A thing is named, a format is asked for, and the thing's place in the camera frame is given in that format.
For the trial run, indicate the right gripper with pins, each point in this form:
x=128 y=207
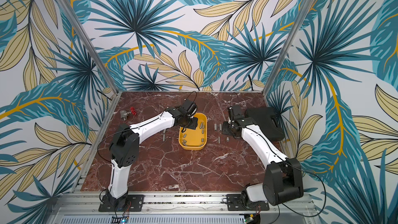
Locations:
x=231 y=129

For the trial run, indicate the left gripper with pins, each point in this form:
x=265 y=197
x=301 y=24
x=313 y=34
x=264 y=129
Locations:
x=194 y=124

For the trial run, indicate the yellow plastic storage box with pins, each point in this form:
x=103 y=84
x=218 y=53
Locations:
x=195 y=139

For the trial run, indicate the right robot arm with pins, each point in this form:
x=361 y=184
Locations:
x=283 y=176

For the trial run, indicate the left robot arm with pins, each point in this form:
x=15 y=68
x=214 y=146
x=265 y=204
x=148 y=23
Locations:
x=124 y=148

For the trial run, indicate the black plastic tool case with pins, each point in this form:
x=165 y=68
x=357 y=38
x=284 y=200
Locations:
x=265 y=118

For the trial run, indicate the metal valve red handle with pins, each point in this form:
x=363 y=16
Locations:
x=124 y=114

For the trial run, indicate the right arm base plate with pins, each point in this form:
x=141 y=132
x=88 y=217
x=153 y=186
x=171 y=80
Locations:
x=239 y=202

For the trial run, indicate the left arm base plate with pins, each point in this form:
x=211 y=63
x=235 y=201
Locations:
x=126 y=203

